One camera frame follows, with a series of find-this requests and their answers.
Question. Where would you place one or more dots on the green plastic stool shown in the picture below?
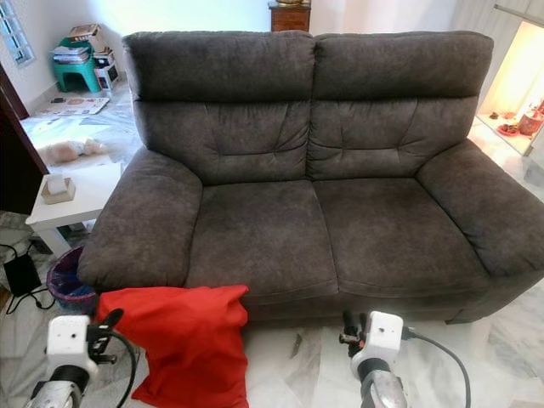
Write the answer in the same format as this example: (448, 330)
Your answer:
(75, 76)

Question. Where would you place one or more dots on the baby doll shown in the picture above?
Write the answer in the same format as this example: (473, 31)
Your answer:
(72, 151)

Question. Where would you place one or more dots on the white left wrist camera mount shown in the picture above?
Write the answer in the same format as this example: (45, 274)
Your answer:
(70, 337)

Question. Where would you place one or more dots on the printed floor mat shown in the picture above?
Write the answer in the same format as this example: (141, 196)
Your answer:
(75, 105)

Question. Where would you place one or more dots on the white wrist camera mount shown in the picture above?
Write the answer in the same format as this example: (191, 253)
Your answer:
(381, 336)
(70, 337)

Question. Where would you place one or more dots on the dark grey fabric sofa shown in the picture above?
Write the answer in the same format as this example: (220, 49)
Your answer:
(323, 229)

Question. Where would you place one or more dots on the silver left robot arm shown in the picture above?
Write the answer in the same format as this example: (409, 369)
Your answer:
(58, 391)

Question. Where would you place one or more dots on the red pillow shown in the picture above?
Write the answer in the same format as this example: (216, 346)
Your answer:
(191, 340)

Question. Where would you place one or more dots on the purple waste basket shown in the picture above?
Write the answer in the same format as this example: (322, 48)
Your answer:
(68, 285)

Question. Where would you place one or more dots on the dark brown wooden door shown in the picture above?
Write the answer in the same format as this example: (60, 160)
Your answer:
(17, 161)

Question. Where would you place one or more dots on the red plate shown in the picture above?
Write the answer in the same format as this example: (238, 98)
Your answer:
(508, 129)

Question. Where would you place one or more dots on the small brown cardboard box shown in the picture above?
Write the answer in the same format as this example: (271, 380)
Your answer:
(87, 34)

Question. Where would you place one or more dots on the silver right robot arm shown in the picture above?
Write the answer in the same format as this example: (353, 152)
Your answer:
(381, 389)

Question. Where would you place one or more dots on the black power adapter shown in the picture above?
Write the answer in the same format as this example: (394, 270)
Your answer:
(21, 275)

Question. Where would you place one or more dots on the brown wooden cabinet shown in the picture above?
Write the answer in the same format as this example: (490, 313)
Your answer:
(289, 17)

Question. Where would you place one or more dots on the red jar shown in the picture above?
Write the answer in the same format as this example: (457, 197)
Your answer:
(532, 121)

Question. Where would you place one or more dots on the louvred glass window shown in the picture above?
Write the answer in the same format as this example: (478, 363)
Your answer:
(15, 32)

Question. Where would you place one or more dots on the white side table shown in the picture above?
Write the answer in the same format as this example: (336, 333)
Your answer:
(93, 197)

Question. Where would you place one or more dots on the beige tissue box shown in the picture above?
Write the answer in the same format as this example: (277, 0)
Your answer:
(57, 191)

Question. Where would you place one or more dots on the stack of papers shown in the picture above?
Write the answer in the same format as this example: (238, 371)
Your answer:
(70, 54)

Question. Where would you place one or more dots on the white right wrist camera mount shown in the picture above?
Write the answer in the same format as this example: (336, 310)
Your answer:
(381, 336)

